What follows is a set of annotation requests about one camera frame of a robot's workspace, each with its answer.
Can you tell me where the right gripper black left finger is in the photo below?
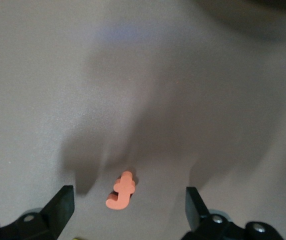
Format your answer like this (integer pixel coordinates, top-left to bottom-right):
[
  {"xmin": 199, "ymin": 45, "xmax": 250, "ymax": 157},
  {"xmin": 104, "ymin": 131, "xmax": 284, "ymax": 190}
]
[{"xmin": 0, "ymin": 184, "xmax": 75, "ymax": 240}]

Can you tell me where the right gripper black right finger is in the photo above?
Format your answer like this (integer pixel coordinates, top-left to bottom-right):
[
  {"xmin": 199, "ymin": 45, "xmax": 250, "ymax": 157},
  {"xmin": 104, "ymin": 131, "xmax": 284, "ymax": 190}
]
[{"xmin": 180, "ymin": 186, "xmax": 284, "ymax": 240}]

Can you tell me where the orange foam letter f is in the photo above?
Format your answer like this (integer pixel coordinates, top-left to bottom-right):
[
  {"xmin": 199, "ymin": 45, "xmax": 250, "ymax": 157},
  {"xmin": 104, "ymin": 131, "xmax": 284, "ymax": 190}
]
[{"xmin": 105, "ymin": 170, "xmax": 137, "ymax": 210}]

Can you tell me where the brown table cover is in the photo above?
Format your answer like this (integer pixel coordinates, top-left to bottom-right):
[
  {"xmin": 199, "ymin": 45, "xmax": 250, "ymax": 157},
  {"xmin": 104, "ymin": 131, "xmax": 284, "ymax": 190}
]
[{"xmin": 0, "ymin": 0, "xmax": 286, "ymax": 240}]

